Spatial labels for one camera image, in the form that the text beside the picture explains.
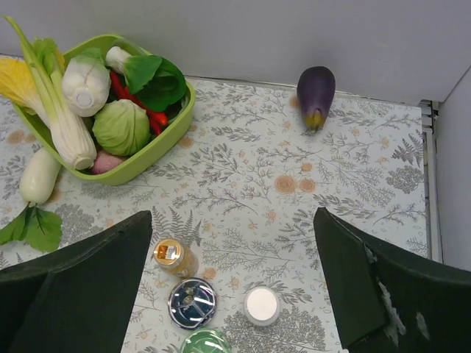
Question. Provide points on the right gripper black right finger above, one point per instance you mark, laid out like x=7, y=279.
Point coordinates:
x=387, y=299

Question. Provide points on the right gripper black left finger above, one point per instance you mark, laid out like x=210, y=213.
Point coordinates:
x=73, y=287

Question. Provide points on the amber pill bottle gold cap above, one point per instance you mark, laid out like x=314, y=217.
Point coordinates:
x=176, y=258

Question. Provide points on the white toy radish with leaves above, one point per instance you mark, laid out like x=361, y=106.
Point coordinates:
x=39, y=228

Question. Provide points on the white capped pill bottle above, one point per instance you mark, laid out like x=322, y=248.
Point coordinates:
x=262, y=306

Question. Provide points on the green round pill case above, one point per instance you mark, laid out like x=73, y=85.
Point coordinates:
x=205, y=340

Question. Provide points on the pink toy onion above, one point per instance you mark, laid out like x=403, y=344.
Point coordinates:
x=105, y=162

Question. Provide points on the green toy cabbage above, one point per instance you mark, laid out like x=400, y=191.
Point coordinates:
x=122, y=128

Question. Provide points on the red toy chili pepper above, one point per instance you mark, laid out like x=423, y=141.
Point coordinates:
x=157, y=120

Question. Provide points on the green plastic vegetable basket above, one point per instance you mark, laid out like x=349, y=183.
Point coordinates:
x=140, y=161

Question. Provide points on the white round toy cabbage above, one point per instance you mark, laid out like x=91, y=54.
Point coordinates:
x=86, y=83

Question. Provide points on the purple toy eggplant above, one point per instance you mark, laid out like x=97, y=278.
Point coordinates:
x=315, y=92

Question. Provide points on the yellow toy napa cabbage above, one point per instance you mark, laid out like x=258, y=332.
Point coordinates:
x=19, y=87

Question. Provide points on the green toy bok choy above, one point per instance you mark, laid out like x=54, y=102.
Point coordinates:
x=154, y=81

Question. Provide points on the white toy celery stalk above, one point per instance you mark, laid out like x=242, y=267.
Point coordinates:
x=70, y=137

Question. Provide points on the aluminium frame rail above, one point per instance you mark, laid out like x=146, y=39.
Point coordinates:
x=430, y=112

